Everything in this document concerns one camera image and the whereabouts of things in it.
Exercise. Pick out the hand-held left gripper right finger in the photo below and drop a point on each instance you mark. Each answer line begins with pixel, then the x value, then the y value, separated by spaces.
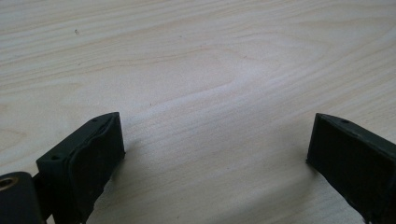
pixel 358 168

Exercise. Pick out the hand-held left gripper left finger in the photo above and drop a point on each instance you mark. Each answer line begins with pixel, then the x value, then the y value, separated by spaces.
pixel 81 168

